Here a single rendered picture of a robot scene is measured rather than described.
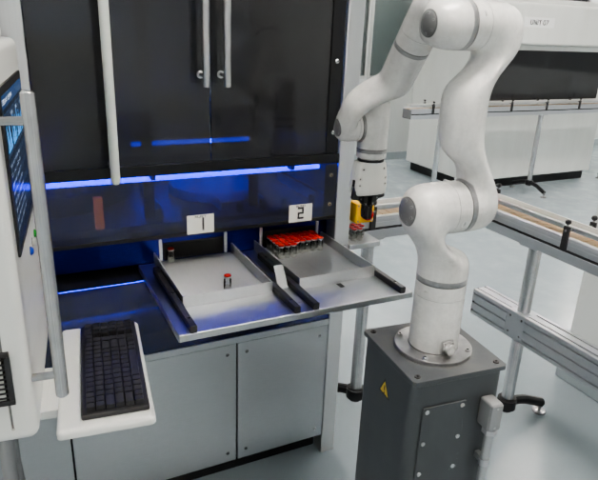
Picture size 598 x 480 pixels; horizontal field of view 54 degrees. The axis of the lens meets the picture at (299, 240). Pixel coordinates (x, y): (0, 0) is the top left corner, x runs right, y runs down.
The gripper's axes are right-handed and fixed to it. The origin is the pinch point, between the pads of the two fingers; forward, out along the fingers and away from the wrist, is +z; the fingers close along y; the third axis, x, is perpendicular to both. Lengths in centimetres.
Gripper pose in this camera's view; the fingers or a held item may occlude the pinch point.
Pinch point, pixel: (366, 210)
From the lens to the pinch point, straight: 170.7
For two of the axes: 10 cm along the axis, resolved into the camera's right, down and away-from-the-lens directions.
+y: -9.0, 1.2, -4.2
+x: 4.4, 3.3, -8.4
